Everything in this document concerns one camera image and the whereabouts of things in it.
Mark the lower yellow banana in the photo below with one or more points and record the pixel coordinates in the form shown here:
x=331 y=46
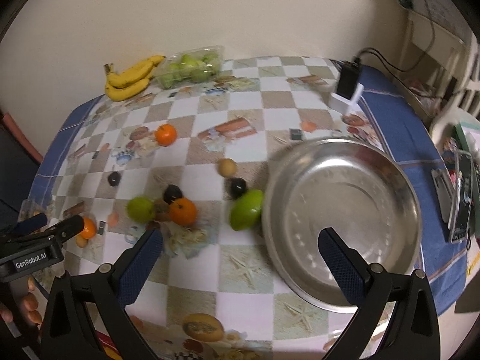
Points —
x=121 y=94

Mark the yellow banana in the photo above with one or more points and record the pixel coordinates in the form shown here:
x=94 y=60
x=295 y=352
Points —
x=121 y=94
x=133 y=74

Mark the person's hand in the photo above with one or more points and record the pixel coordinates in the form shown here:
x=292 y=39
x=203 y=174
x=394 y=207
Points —
x=28 y=307

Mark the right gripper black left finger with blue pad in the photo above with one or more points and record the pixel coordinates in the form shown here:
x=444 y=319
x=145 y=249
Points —
x=68 y=331

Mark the small green mango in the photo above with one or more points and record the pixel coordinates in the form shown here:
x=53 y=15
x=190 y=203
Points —
x=140 y=210

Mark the orange tangerine edge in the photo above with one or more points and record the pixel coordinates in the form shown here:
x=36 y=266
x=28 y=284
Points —
x=90 y=228

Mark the grey phone stand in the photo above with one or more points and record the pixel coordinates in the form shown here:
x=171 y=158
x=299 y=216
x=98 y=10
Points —
x=444 y=190

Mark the upper yellow banana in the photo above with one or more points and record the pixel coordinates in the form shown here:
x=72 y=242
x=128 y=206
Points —
x=133 y=74

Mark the smartphone on stand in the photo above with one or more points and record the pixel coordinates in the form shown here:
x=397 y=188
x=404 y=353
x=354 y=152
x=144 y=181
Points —
x=462 y=198

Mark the large steel bowl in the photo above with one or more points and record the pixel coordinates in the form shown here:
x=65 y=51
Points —
x=349 y=186

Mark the clear box of green fruit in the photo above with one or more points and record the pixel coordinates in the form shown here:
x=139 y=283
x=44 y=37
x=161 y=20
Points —
x=195 y=66

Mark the checkered printed tablecloth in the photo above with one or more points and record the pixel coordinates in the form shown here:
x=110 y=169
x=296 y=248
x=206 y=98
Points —
x=213 y=293

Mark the white plastic chair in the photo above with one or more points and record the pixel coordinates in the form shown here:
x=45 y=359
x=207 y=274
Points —
x=454 y=79

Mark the tan longan fruit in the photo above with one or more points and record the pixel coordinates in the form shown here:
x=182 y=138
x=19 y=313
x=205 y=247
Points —
x=227 y=167

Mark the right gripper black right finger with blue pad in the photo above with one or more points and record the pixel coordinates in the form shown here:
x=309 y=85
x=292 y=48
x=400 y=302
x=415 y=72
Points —
x=413 y=329

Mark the white socket block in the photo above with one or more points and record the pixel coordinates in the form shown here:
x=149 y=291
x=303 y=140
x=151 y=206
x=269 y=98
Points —
x=343 y=105

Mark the black power adapter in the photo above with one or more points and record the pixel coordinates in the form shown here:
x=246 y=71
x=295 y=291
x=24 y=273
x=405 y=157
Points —
x=348 y=79

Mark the small dark cherry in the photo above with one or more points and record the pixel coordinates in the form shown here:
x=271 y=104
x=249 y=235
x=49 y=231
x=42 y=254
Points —
x=114 y=179

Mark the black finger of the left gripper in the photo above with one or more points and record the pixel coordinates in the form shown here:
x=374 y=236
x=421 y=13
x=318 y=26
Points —
x=60 y=233

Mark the orange tangerine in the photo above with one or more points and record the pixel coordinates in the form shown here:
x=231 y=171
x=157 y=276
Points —
x=165 y=135
x=183 y=212

